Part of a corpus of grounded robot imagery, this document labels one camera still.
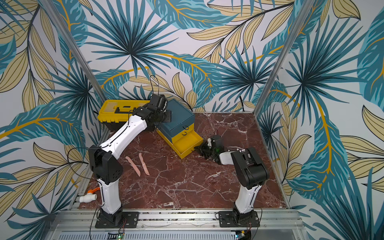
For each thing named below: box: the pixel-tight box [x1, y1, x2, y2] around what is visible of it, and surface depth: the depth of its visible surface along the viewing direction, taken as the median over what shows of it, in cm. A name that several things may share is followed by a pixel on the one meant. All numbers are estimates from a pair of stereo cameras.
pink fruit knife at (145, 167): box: [138, 153, 150, 176], surface depth 94 cm
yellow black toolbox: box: [97, 100, 151, 130], surface depth 99 cm
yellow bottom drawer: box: [172, 129, 203, 159], surface depth 98 cm
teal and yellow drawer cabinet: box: [156, 98, 204, 159], surface depth 92 cm
